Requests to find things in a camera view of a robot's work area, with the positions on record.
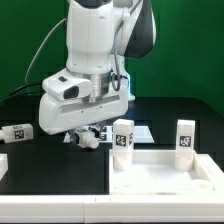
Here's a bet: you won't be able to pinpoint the white square table top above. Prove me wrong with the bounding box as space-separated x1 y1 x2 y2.
109 150 224 196

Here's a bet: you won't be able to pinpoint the white marker base plate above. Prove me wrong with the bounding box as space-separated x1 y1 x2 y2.
63 126 154 146

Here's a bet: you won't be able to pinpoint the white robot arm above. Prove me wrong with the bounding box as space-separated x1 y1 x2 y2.
39 0 156 148

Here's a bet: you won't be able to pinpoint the white left obstacle block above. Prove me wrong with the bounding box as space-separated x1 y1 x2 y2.
0 154 8 181

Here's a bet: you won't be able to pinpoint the white front obstacle rail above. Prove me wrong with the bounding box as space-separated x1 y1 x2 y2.
0 195 224 224

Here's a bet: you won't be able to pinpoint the grey braided arm hose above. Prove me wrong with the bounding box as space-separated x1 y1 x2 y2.
111 0 144 92

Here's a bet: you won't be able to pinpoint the black cables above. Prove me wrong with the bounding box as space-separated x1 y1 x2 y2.
0 83 44 107

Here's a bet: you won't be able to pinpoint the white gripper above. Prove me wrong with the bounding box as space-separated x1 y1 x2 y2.
39 79 129 145

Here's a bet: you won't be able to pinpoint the grey cable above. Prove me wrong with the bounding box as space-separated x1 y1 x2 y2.
24 18 68 94

